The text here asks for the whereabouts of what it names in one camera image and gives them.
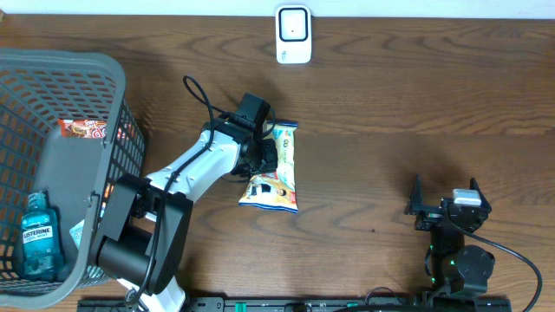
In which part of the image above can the grey plastic shopping basket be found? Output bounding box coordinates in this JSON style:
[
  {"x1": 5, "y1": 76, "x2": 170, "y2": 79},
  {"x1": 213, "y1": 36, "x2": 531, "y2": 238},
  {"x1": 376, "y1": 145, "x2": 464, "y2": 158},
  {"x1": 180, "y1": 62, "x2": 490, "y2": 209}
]
[{"x1": 1, "y1": 49, "x2": 146, "y2": 309}]

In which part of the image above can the blue Listerine mouthwash bottle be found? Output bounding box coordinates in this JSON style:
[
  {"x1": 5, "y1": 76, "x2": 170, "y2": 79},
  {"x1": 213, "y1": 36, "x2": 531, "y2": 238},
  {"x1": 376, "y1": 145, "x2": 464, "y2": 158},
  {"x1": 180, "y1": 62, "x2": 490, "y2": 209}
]
[{"x1": 21, "y1": 192, "x2": 64, "y2": 280}]

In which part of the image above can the mint green wipes pack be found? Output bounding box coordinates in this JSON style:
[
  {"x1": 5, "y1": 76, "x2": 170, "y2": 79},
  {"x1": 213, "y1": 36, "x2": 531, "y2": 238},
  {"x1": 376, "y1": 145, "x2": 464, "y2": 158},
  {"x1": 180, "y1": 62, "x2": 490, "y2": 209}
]
[{"x1": 69, "y1": 219, "x2": 84, "y2": 249}]

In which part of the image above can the yellow white wipes packet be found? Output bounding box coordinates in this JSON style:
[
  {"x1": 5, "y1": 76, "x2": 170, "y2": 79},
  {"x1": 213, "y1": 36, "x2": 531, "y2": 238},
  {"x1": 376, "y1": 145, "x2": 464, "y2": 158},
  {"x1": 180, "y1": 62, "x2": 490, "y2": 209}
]
[{"x1": 238, "y1": 121, "x2": 298, "y2": 213}]

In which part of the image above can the red chocolate bar wrapper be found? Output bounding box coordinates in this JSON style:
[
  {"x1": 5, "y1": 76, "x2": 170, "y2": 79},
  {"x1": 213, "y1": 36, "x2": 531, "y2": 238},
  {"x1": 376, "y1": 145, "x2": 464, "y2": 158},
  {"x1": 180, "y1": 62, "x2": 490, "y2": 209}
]
[{"x1": 58, "y1": 119, "x2": 107, "y2": 139}]

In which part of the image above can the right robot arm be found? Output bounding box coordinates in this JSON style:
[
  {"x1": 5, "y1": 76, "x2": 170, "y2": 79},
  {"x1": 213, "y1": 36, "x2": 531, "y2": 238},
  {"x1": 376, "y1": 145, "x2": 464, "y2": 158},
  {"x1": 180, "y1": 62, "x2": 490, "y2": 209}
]
[{"x1": 404, "y1": 178, "x2": 495, "y2": 298}]

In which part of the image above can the white barcode scanner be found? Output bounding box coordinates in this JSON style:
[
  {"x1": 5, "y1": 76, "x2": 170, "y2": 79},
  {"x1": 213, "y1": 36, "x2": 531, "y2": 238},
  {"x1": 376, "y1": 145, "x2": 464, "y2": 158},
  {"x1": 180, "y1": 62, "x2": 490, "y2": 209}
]
[{"x1": 275, "y1": 5, "x2": 312, "y2": 64}]

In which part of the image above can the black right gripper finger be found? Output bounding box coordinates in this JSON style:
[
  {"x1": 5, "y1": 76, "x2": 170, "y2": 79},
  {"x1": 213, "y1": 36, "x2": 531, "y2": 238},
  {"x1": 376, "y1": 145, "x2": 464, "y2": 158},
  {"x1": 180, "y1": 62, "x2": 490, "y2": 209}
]
[
  {"x1": 408, "y1": 174, "x2": 423, "y2": 207},
  {"x1": 469, "y1": 178, "x2": 491, "y2": 211}
]

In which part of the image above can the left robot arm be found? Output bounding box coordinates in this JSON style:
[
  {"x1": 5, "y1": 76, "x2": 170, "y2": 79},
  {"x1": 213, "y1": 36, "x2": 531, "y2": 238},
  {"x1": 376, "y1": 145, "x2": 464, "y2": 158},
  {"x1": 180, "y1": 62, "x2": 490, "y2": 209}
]
[{"x1": 89, "y1": 113, "x2": 278, "y2": 311}]

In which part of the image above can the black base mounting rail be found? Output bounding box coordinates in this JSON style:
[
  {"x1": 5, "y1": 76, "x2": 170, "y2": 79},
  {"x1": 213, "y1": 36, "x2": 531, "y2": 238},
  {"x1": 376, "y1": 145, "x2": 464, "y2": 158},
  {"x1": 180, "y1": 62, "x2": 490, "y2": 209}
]
[{"x1": 76, "y1": 296, "x2": 513, "y2": 312}]

